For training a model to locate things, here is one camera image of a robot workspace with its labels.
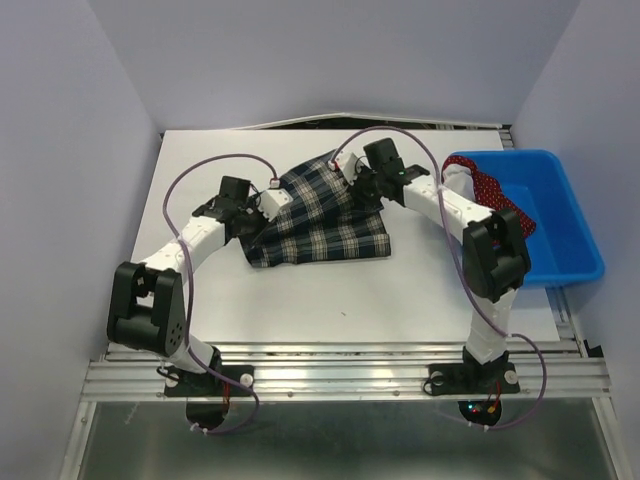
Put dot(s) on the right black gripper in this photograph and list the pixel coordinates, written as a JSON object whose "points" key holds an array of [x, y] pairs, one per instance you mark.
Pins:
{"points": [[356, 188]]}

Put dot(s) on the aluminium rail frame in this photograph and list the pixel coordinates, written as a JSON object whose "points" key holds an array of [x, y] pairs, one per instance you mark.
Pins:
{"points": [[355, 411]]}

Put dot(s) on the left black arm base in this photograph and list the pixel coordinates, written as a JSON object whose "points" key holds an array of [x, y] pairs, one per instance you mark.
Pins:
{"points": [[208, 399]]}

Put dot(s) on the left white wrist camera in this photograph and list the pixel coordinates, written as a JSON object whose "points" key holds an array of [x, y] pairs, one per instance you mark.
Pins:
{"points": [[272, 202]]}

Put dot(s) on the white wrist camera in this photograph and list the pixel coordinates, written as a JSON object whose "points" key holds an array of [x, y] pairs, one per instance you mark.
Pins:
{"points": [[272, 202], [352, 168]]}

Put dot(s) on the red polka dot skirt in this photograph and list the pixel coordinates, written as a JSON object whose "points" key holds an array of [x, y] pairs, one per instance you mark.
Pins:
{"points": [[462, 175]]}

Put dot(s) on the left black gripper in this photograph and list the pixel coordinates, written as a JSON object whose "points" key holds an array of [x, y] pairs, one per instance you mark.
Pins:
{"points": [[252, 205]]}

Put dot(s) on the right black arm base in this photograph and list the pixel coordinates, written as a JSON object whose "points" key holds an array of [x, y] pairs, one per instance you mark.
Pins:
{"points": [[480, 389]]}

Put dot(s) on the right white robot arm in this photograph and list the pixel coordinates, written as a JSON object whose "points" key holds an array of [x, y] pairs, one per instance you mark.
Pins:
{"points": [[488, 246]]}

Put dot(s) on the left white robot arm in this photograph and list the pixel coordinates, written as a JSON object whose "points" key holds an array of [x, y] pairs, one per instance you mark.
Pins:
{"points": [[151, 301]]}

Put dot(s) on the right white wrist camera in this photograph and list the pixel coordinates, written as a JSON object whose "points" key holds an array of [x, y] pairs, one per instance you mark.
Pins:
{"points": [[352, 168]]}

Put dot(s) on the navy plaid pleated skirt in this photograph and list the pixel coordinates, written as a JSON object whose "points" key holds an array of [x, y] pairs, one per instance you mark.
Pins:
{"points": [[323, 222]]}

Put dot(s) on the blue plastic bin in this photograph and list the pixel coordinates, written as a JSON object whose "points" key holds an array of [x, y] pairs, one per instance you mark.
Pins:
{"points": [[562, 249]]}

